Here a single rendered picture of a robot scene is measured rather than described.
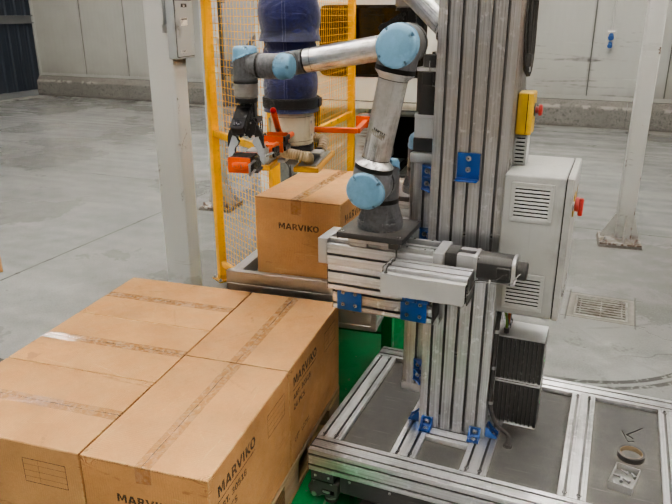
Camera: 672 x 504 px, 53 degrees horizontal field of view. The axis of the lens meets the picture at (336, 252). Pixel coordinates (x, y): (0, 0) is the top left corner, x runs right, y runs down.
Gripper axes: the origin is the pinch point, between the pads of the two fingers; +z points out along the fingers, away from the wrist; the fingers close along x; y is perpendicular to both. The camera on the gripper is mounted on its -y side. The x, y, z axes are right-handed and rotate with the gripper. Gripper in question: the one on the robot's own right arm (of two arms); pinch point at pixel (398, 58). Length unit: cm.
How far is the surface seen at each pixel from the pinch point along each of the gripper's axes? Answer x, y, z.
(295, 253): -28, -36, 81
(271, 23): -45, -35, -14
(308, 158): -49, -19, 34
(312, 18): -36.8, -21.9, -16.1
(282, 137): -62, -23, 24
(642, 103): 265, 102, 45
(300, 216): -27, -33, 64
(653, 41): 265, 103, 2
